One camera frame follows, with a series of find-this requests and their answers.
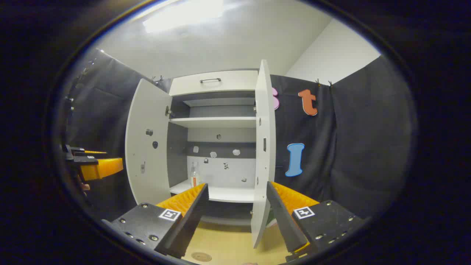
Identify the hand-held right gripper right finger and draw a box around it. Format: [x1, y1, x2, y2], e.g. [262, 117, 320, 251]
[266, 181, 365, 262]

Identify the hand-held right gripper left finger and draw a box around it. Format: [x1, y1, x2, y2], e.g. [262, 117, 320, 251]
[101, 183, 209, 259]

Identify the clear glass bottle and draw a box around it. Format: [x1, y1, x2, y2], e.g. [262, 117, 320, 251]
[190, 161, 201, 189]

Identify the white cabinet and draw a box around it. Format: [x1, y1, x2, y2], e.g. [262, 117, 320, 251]
[167, 69, 259, 227]

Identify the white cabinet door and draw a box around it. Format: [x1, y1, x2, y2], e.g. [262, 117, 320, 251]
[125, 78, 173, 205]
[251, 60, 276, 249]

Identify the black backdrop cloth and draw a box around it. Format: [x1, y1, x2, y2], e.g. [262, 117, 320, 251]
[61, 48, 414, 221]

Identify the ceiling light panel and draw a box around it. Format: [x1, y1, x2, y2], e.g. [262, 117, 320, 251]
[143, 0, 225, 33]

